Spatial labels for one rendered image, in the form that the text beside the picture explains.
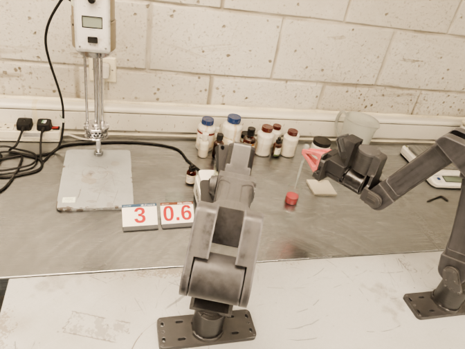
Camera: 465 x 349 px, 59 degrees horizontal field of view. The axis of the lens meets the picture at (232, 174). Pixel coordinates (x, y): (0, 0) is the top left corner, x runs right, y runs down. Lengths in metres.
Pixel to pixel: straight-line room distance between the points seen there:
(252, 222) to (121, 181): 0.76
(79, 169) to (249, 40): 0.71
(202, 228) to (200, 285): 0.07
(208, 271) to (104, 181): 0.77
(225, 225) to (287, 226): 0.63
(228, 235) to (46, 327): 0.47
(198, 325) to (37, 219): 0.52
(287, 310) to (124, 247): 0.42
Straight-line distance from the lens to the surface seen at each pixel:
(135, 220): 1.11
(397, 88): 1.84
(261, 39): 1.50
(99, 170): 1.30
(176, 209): 1.13
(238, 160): 0.81
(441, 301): 1.15
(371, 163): 1.08
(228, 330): 0.90
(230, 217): 0.57
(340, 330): 0.99
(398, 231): 1.35
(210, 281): 0.54
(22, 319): 0.95
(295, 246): 1.14
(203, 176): 1.16
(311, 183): 1.40
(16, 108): 1.50
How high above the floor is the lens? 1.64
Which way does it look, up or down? 33 degrees down
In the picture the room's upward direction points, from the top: 11 degrees clockwise
